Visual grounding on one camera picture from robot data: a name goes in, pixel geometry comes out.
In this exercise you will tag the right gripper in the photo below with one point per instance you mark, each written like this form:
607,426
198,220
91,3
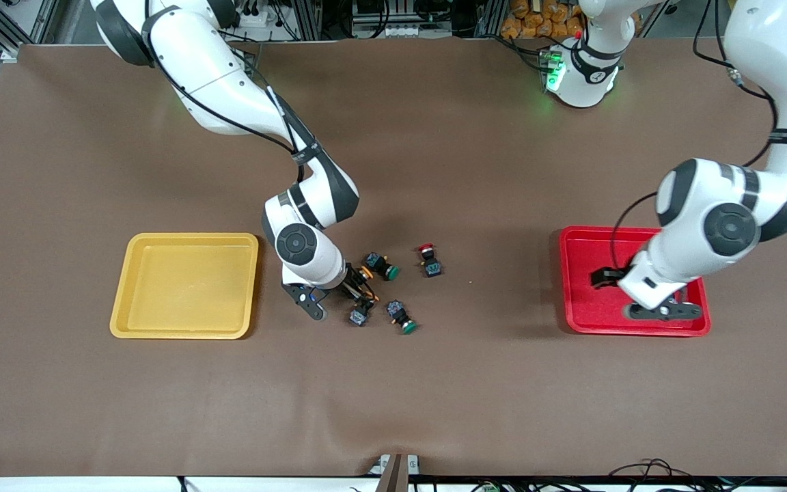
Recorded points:
352,283

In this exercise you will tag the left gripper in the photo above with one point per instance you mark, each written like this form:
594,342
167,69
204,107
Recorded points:
604,277

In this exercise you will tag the yellow push button green contact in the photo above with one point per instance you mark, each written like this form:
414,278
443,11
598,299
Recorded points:
359,316

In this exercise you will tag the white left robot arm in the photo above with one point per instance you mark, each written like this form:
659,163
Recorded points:
776,41

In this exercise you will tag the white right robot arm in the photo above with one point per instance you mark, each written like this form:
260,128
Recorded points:
209,75

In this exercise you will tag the green cap push button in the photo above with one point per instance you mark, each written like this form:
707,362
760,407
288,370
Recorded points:
376,261
397,311

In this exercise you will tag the red plastic tray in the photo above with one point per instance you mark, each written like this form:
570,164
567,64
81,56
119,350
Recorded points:
585,307

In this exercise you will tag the large table cover mat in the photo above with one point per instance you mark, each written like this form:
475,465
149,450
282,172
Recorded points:
434,396

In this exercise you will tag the yellow plastic tray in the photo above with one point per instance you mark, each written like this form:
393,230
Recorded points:
188,287

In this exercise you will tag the white power strip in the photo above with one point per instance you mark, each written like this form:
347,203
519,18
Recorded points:
400,31

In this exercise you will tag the pile of orange packets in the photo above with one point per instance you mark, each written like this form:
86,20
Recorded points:
530,20

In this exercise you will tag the grey metal mount post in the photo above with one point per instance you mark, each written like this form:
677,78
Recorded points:
393,478

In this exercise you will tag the aluminium frame strut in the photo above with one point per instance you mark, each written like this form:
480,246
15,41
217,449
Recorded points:
11,51

